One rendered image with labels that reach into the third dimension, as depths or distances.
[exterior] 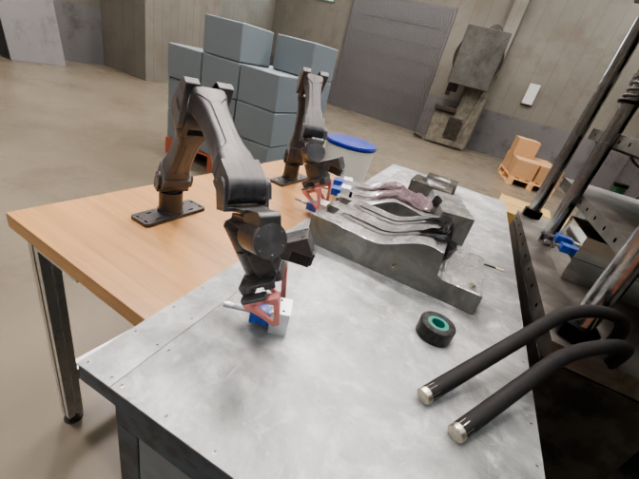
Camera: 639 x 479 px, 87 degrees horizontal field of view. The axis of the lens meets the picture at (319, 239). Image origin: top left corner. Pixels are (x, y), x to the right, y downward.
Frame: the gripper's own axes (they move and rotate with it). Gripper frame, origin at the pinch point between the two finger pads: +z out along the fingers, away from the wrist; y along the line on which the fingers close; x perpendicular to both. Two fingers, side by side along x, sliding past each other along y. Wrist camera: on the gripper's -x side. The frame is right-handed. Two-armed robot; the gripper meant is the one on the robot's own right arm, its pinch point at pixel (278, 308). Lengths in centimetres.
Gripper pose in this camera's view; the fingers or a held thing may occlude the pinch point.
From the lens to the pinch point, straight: 67.3
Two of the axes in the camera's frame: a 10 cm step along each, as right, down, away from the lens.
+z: 2.8, 8.6, 4.3
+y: 0.5, -4.6, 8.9
